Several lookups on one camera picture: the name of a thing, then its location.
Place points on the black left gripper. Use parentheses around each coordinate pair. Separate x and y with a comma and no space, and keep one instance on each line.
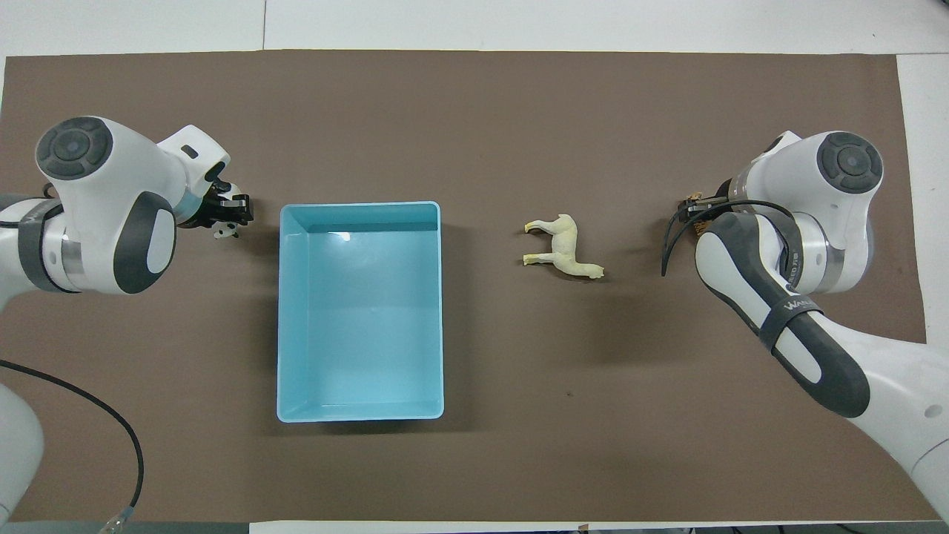
(222,209)

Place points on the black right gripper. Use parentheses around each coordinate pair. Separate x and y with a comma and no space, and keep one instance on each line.
(708,205)

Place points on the black and white panda toy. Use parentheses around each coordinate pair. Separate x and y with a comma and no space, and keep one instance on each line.
(225,232)

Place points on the cream white horse toy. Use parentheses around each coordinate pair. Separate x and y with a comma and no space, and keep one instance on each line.
(565,241)

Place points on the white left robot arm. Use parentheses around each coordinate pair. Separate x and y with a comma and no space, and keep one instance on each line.
(104,215)

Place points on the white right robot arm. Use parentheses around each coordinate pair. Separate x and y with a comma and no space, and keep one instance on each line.
(845,222)

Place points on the light blue storage box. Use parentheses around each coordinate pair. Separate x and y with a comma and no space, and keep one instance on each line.
(359,319)

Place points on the brown table mat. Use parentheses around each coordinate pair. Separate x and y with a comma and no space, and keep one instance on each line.
(519,133)

